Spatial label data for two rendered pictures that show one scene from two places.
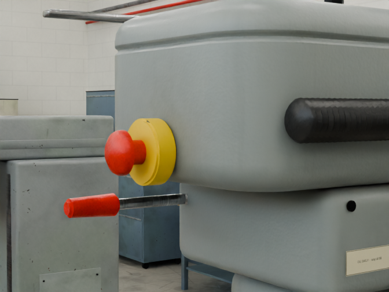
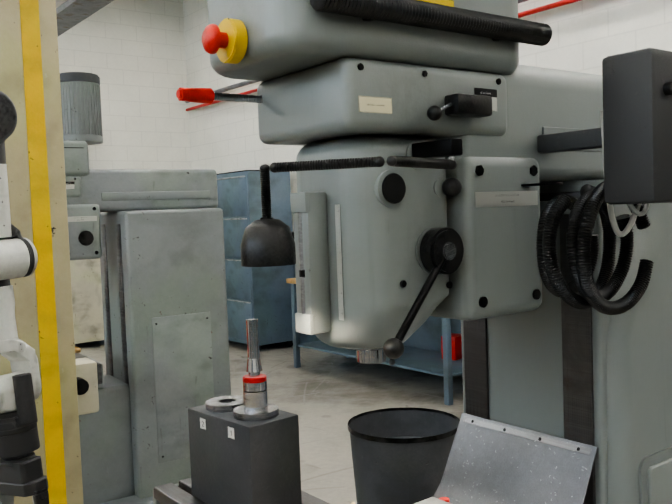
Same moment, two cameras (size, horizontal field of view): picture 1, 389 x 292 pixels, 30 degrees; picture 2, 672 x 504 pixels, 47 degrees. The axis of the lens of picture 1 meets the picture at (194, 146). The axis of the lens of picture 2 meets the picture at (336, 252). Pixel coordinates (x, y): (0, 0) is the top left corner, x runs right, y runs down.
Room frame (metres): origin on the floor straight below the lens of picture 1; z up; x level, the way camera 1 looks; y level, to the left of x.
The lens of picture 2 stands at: (-0.43, -0.05, 1.52)
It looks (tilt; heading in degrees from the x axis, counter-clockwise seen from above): 3 degrees down; 358
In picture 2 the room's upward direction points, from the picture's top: 2 degrees counter-clockwise
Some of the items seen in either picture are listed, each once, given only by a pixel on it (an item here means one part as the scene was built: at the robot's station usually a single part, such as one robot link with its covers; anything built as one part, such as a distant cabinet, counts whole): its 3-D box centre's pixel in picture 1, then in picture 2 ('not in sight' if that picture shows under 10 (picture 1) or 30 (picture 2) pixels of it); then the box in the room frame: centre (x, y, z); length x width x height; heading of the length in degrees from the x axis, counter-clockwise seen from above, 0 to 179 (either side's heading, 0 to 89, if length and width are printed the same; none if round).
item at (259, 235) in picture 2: not in sight; (267, 241); (0.58, 0.00, 1.48); 0.07 x 0.07 x 0.06
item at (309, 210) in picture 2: not in sight; (310, 262); (0.72, -0.06, 1.44); 0.04 x 0.04 x 0.21; 35
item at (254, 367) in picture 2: not in sight; (253, 347); (1.07, 0.06, 1.26); 0.03 x 0.03 x 0.11
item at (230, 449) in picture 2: not in sight; (243, 453); (1.11, 0.09, 1.04); 0.22 x 0.12 x 0.20; 40
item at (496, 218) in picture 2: not in sight; (455, 235); (0.89, -0.31, 1.47); 0.24 x 0.19 x 0.26; 35
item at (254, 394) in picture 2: not in sight; (255, 394); (1.07, 0.06, 1.17); 0.05 x 0.05 x 0.06
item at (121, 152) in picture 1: (126, 152); (215, 39); (0.64, 0.06, 1.76); 0.04 x 0.03 x 0.04; 35
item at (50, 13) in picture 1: (152, 20); not in sight; (0.80, 0.05, 1.89); 0.24 x 0.04 x 0.01; 122
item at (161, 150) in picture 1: (149, 152); (231, 41); (0.65, 0.04, 1.76); 0.06 x 0.02 x 0.06; 35
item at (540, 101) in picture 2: not in sight; (561, 131); (1.07, -0.56, 1.66); 0.80 x 0.23 x 0.20; 125
